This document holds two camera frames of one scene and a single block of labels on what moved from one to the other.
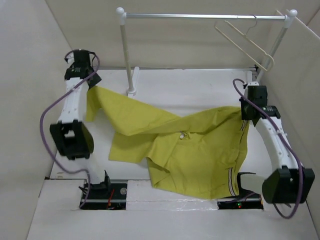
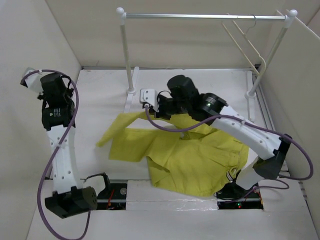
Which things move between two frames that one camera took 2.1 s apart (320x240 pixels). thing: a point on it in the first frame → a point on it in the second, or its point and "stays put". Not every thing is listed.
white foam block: x=141 y=196 stays put
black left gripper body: x=89 y=69 → x=70 y=94
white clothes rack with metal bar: x=121 y=16 stays put
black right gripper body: x=244 y=106 → x=168 y=106
